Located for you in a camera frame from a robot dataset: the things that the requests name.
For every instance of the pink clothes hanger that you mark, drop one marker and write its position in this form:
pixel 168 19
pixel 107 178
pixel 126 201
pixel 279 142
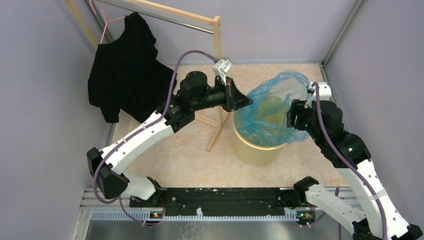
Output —
pixel 98 10

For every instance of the yellow plastic trash bin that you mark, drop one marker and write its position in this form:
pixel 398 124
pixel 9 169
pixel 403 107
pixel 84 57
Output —
pixel 255 149

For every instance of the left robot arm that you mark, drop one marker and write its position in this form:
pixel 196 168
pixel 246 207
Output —
pixel 107 165

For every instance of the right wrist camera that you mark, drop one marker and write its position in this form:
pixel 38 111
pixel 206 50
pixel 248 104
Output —
pixel 317 90

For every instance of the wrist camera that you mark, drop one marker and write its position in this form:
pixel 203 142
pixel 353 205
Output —
pixel 317 90
pixel 221 68

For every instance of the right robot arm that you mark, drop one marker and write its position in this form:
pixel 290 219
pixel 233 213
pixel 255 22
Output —
pixel 376 218

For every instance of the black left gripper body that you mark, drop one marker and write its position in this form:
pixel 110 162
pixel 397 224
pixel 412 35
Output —
pixel 220 94

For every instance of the blue plastic trash bag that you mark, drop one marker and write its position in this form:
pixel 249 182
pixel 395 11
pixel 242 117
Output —
pixel 288 85

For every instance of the wooden clothes rack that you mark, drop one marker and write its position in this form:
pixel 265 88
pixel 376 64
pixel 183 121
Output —
pixel 157 11

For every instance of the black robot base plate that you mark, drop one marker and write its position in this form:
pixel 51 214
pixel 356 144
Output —
pixel 228 202

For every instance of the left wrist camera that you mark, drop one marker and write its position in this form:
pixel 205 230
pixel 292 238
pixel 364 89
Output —
pixel 221 68

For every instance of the white slotted cable duct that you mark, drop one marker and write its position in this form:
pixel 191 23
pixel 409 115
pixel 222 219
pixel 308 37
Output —
pixel 148 215

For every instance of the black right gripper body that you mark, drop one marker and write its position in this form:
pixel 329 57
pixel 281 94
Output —
pixel 303 119

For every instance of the black hanging shirt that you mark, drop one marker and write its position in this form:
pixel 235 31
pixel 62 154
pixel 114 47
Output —
pixel 126 75

